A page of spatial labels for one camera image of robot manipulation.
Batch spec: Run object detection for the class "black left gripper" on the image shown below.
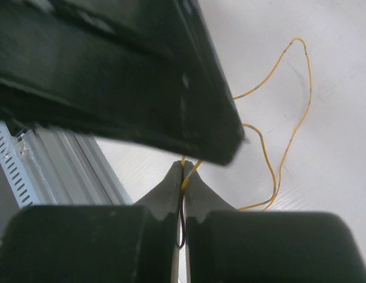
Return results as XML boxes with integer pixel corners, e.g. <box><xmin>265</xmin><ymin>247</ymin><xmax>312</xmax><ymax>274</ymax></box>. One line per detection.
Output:
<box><xmin>0</xmin><ymin>1</ymin><xmax>245</xmax><ymax>166</ymax></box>

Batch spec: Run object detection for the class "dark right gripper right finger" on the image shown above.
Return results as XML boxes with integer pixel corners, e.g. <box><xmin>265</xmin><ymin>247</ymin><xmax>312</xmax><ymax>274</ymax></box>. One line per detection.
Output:
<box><xmin>184</xmin><ymin>162</ymin><xmax>366</xmax><ymax>282</ymax></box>

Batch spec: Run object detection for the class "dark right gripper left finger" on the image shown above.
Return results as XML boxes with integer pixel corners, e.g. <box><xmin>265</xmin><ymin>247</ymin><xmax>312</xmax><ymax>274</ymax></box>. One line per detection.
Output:
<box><xmin>0</xmin><ymin>161</ymin><xmax>182</xmax><ymax>282</ymax></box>

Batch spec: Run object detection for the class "yellow cable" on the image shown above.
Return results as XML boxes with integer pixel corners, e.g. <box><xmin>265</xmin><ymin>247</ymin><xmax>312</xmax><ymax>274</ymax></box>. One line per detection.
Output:
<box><xmin>178</xmin><ymin>37</ymin><xmax>313</xmax><ymax>248</ymax></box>

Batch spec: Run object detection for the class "aluminium frame rail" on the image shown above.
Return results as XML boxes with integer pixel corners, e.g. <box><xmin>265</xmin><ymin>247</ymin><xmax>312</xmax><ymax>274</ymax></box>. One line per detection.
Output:
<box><xmin>12</xmin><ymin>125</ymin><xmax>132</xmax><ymax>205</ymax></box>

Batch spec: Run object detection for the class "white slotted cable duct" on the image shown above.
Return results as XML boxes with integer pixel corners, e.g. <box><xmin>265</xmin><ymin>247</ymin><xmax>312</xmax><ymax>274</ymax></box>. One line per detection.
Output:
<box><xmin>0</xmin><ymin>121</ymin><xmax>40</xmax><ymax>208</ymax></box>

